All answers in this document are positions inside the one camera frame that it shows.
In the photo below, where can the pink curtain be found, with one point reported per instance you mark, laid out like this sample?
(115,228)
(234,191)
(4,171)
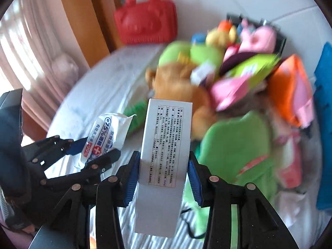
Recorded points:
(33,59)

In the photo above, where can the yellow duck plush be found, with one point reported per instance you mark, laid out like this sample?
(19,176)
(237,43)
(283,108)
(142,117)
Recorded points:
(223,36)

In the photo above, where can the blue plastic crate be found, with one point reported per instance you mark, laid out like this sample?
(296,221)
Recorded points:
(322,100)

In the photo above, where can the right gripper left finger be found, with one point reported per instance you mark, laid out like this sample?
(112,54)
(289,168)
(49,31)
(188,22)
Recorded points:
(68,223)

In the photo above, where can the red bear plastic case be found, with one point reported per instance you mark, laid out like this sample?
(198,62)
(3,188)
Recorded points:
(147,21)

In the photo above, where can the black framed box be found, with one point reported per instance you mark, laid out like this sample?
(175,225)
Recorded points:
(281,39)

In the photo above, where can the pink pig plush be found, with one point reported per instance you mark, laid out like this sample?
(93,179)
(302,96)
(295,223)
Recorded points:
(253,39)

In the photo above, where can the dark maroon plush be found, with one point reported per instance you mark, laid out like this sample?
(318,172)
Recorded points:
(234,60)

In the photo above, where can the white alcohol wipes pack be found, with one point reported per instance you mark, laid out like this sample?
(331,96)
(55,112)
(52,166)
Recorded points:
(108,132)

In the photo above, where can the orange pink flamingo plush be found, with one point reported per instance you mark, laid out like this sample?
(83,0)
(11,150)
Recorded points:
(289,91)

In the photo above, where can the light green round plush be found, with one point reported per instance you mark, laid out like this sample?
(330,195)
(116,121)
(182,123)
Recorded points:
(196,53)

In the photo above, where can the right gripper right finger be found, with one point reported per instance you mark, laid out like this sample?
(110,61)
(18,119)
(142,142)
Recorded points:
(259,225)

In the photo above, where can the green plush stocking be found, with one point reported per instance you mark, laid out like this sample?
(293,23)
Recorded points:
(238,150)

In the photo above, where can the green pink wipes pack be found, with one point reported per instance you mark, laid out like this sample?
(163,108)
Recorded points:
(240,80)

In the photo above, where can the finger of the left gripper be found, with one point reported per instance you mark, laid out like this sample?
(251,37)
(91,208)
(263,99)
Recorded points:
(48,151)
(90,174)

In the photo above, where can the white printed carton box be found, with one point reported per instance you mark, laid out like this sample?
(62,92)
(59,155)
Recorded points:
(163,167)

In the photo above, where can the brown teddy bear plush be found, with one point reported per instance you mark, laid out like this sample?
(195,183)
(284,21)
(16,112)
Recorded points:
(171,81)

